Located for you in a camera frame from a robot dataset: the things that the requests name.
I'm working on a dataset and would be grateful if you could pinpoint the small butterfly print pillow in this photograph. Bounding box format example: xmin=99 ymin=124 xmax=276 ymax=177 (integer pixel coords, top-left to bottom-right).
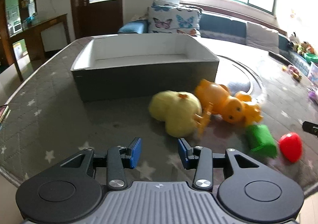
xmin=151 ymin=0 xmax=180 ymax=9

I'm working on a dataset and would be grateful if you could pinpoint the clear plastic storage box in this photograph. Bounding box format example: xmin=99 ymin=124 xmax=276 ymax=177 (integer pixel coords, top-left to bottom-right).
xmin=307 ymin=61 xmax=318 ymax=83

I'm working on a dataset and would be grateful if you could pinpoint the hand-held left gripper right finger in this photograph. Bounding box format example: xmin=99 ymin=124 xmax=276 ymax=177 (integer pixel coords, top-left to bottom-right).
xmin=177 ymin=137 xmax=260 ymax=192

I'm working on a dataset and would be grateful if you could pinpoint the green toy block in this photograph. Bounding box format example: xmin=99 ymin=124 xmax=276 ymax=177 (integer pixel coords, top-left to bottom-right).
xmin=245 ymin=125 xmax=278 ymax=158

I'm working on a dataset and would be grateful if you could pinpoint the large butterfly print pillow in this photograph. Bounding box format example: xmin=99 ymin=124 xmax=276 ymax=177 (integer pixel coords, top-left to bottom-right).
xmin=147 ymin=6 xmax=202 ymax=37

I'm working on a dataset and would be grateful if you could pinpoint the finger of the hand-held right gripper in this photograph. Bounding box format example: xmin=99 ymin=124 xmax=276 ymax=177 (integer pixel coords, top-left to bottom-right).
xmin=302 ymin=121 xmax=318 ymax=137

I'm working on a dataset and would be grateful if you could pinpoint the red heart toy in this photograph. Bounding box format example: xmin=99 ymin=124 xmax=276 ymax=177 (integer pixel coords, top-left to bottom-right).
xmin=278 ymin=133 xmax=303 ymax=163

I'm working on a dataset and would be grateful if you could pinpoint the grey star quilted table cover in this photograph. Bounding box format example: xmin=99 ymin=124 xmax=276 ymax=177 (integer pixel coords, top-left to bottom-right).
xmin=0 ymin=36 xmax=318 ymax=193

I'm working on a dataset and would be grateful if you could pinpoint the blue sofa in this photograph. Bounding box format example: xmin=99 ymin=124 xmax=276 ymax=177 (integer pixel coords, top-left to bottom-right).
xmin=117 ymin=2 xmax=318 ymax=85

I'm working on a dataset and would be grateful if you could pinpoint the yellow plush duck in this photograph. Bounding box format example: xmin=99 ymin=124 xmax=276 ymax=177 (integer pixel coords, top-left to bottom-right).
xmin=148 ymin=90 xmax=203 ymax=138

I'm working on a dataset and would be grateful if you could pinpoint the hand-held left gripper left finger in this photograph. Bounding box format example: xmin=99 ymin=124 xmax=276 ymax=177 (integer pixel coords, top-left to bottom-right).
xmin=60 ymin=137 xmax=143 ymax=191

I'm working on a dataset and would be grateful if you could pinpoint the grey cardboard box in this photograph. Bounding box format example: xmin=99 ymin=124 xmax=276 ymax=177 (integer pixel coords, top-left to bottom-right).
xmin=71 ymin=33 xmax=220 ymax=103

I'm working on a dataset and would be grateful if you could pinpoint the dark wooden sideboard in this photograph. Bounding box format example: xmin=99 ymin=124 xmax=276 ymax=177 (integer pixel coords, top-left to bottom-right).
xmin=0 ymin=13 xmax=72 ymax=81

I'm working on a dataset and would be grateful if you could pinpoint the grey sofa cushion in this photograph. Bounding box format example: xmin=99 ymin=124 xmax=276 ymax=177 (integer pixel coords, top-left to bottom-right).
xmin=245 ymin=21 xmax=280 ymax=53

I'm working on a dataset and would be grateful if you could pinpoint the pile of plush toys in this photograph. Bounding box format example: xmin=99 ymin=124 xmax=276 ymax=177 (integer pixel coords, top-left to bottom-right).
xmin=288 ymin=32 xmax=318 ymax=55

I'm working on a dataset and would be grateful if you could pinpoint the orange plastic toy animal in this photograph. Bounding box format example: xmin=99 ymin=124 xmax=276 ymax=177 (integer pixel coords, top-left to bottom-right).
xmin=194 ymin=79 xmax=264 ymax=125

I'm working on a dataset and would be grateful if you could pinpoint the wooden shelf cabinet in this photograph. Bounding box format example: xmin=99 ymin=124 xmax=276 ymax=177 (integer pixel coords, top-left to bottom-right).
xmin=0 ymin=0 xmax=38 ymax=38

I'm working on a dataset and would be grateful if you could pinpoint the black remote control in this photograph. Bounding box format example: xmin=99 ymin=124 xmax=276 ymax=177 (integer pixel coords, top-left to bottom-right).
xmin=268 ymin=50 xmax=292 ymax=66

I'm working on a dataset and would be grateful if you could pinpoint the purple glass trinket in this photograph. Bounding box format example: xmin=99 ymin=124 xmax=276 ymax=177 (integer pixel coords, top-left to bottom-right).
xmin=307 ymin=87 xmax=318 ymax=102

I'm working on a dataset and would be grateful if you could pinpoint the dark wooden door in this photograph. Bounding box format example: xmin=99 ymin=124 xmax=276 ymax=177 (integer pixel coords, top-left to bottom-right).
xmin=70 ymin=0 xmax=124 ymax=40

